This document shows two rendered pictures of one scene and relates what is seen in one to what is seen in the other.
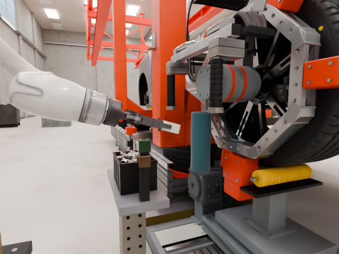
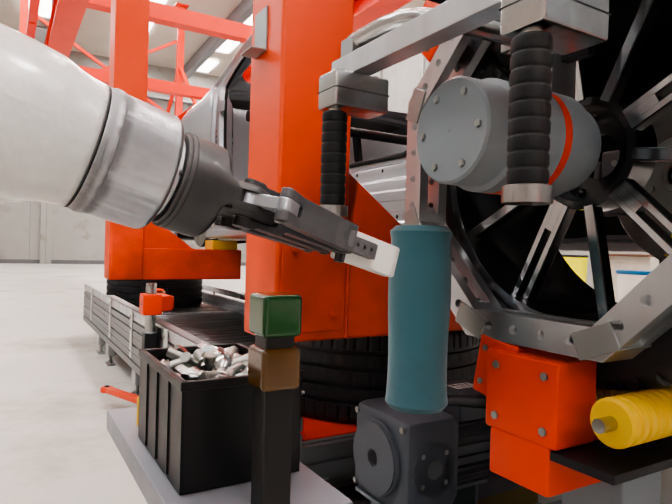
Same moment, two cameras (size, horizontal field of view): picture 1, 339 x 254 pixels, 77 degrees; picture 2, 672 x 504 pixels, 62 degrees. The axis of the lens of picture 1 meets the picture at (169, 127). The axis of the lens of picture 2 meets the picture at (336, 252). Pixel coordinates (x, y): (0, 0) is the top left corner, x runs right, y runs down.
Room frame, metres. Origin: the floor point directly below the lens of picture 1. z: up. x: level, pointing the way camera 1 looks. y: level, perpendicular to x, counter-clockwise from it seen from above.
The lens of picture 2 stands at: (0.14, 0.12, 0.70)
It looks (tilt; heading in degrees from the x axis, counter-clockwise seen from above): 0 degrees down; 350
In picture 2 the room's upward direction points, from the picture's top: 2 degrees clockwise
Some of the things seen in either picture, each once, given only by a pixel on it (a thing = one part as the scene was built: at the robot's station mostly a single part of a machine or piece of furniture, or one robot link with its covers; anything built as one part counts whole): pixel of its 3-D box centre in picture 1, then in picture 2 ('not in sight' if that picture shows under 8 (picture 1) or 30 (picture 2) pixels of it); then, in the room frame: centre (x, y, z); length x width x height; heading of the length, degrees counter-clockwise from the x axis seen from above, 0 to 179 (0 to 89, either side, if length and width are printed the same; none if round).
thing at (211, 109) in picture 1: (216, 84); (529, 115); (0.60, -0.13, 0.83); 0.04 x 0.04 x 0.16
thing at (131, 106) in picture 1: (143, 109); (190, 246); (3.23, 0.39, 0.69); 0.52 x 0.17 x 0.35; 111
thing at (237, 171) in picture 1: (246, 173); (556, 412); (0.86, -0.32, 0.48); 0.16 x 0.12 x 0.17; 111
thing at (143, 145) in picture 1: (143, 145); (275, 314); (0.68, 0.08, 0.64); 0.04 x 0.04 x 0.04; 21
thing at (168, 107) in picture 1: (171, 91); (333, 161); (0.92, -0.01, 0.83); 0.04 x 0.04 x 0.16
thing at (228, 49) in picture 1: (226, 48); (555, 10); (0.61, -0.16, 0.93); 0.09 x 0.05 x 0.05; 111
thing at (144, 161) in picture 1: (144, 160); (273, 366); (0.68, 0.08, 0.59); 0.04 x 0.04 x 0.04; 21
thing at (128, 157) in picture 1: (133, 168); (214, 400); (0.83, 0.15, 0.51); 0.20 x 0.14 x 0.13; 22
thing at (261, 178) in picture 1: (282, 174); (669, 410); (0.77, -0.42, 0.51); 0.29 x 0.06 x 0.06; 111
